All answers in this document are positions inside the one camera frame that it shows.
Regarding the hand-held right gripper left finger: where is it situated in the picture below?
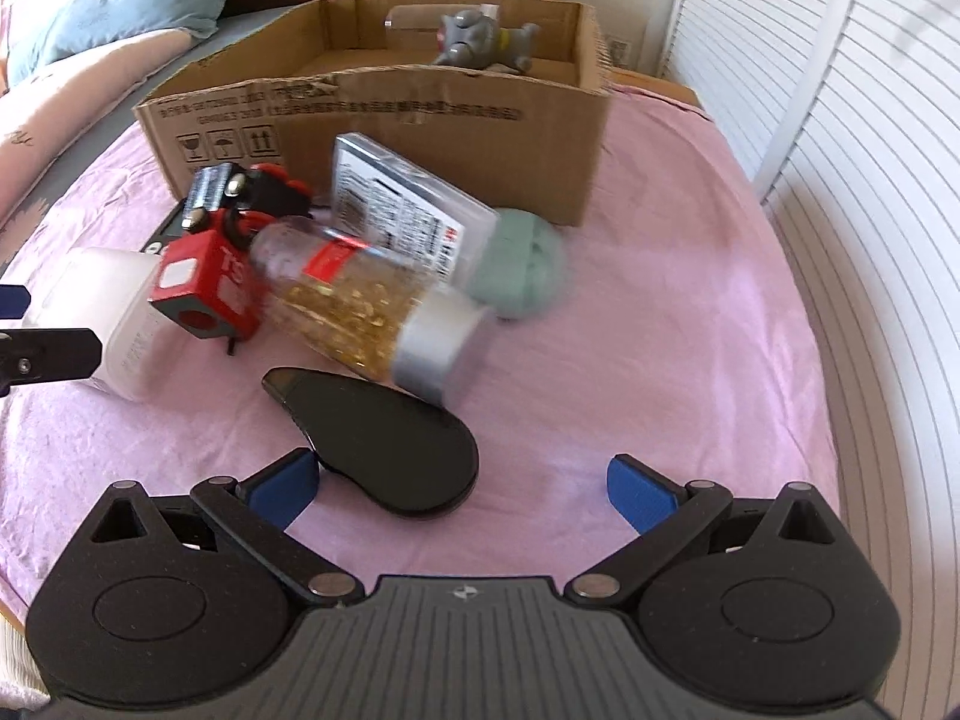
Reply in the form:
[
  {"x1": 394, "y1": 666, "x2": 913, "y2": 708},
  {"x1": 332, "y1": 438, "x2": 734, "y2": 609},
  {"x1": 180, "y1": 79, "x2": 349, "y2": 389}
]
[{"x1": 71, "y1": 448, "x2": 361, "y2": 605}]

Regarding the clear plastic case with label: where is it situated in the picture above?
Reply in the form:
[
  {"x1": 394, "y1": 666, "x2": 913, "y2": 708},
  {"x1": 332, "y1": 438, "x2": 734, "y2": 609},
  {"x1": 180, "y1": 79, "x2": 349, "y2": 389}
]
[{"x1": 330, "y1": 133, "x2": 500, "y2": 287}]

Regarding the wooden bed frame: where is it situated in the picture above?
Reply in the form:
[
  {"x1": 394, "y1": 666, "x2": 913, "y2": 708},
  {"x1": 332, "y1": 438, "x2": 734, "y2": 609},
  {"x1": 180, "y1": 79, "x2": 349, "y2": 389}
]
[{"x1": 611, "y1": 67, "x2": 702, "y2": 110}]

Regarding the brown cardboard box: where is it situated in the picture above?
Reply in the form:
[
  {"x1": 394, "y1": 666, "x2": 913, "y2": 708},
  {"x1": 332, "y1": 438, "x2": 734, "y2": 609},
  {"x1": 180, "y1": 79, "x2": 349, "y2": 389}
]
[{"x1": 133, "y1": 0, "x2": 612, "y2": 230}]

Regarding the green round object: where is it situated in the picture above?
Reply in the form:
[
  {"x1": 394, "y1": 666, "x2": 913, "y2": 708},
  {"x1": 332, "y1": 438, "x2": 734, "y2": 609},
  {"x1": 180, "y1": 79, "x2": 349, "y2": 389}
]
[{"x1": 465, "y1": 208, "x2": 571, "y2": 323}]

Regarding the white louvered door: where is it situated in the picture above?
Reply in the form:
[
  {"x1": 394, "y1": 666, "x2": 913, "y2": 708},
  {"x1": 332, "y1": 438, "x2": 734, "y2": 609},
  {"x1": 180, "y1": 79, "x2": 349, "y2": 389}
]
[
  {"x1": 660, "y1": 0, "x2": 875, "y2": 200},
  {"x1": 754, "y1": 0, "x2": 960, "y2": 720}
]

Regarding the pink blanket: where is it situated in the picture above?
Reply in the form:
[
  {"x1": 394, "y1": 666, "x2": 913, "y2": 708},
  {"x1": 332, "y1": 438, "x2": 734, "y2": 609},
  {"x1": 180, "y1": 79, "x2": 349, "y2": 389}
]
[{"x1": 0, "y1": 67, "x2": 841, "y2": 616}]

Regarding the red black toy truck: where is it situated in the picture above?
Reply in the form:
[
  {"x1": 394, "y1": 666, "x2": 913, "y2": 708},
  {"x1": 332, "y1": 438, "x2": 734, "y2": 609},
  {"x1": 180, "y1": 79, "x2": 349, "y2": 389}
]
[{"x1": 148, "y1": 210, "x2": 263, "y2": 353}]

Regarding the black teardrop-shaped object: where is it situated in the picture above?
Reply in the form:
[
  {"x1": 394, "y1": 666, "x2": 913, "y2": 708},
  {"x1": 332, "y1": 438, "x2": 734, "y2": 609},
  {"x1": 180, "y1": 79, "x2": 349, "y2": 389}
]
[{"x1": 261, "y1": 366, "x2": 481, "y2": 518}]

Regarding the blue-grey cloud print quilt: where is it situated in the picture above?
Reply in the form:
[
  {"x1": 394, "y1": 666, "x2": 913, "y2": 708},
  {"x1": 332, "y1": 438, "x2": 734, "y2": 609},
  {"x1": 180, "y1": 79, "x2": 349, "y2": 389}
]
[{"x1": 0, "y1": 11, "x2": 316, "y2": 241}]

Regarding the red grey toy car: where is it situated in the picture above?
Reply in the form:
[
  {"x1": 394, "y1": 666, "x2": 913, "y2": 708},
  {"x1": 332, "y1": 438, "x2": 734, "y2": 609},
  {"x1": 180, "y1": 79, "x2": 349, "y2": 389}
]
[{"x1": 180, "y1": 161, "x2": 312, "y2": 233}]

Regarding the pink white quilt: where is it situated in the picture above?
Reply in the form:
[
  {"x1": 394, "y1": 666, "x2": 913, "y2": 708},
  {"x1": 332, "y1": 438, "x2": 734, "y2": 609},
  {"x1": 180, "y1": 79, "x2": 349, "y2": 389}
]
[{"x1": 0, "y1": 26, "x2": 192, "y2": 218}]

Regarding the blue pillow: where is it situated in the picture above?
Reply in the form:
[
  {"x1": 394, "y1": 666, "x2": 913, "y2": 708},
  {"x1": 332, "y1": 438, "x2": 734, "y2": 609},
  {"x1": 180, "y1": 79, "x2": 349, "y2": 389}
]
[{"x1": 7, "y1": 0, "x2": 252, "y2": 83}]

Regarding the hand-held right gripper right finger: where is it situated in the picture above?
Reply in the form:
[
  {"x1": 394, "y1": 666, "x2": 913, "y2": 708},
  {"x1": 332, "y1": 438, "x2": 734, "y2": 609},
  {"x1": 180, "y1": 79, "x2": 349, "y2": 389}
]
[{"x1": 566, "y1": 454, "x2": 837, "y2": 605}]

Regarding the white plastic container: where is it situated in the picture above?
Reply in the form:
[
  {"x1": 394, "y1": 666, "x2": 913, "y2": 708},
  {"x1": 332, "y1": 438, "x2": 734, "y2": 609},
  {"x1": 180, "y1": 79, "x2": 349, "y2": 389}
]
[{"x1": 22, "y1": 246, "x2": 170, "y2": 402}]

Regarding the grey toy figure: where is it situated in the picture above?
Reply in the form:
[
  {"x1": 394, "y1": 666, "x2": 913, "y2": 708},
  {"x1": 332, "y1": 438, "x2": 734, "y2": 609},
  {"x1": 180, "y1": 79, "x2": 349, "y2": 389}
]
[{"x1": 431, "y1": 6, "x2": 541, "y2": 72}]

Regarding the small jar white lid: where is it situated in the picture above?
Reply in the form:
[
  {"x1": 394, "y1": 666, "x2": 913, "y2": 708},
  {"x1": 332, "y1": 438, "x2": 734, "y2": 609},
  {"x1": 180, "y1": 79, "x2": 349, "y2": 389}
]
[{"x1": 251, "y1": 216, "x2": 492, "y2": 402}]

